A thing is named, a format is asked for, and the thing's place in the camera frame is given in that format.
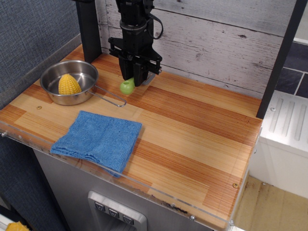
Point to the green handled grey spatula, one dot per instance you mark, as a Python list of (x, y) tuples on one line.
[(127, 86)]

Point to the black frame post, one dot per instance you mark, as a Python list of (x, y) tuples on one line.
[(287, 41), (89, 29)]

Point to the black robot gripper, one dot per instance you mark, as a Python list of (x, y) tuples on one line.
[(135, 51)]

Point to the clear acrylic table edge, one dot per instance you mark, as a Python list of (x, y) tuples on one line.
[(86, 190)]

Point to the blue folded cloth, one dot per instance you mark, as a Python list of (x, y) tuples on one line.
[(104, 140)]

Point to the white ribbed sink drainer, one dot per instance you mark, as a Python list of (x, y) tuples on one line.
[(281, 153)]

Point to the yellow toy on floor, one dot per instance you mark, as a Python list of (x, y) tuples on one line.
[(17, 226)]

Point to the small steel saucepan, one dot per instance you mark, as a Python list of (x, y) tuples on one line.
[(85, 74)]

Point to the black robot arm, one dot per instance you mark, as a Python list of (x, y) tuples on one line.
[(133, 12)]

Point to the silver dispenser button panel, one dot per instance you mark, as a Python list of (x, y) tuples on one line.
[(115, 213)]

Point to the black right frame post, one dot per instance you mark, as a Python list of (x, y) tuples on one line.
[(287, 41)]

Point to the yellow toy corn cob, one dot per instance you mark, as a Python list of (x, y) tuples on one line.
[(68, 85)]

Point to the black left frame post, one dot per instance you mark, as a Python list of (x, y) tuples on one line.
[(89, 29)]

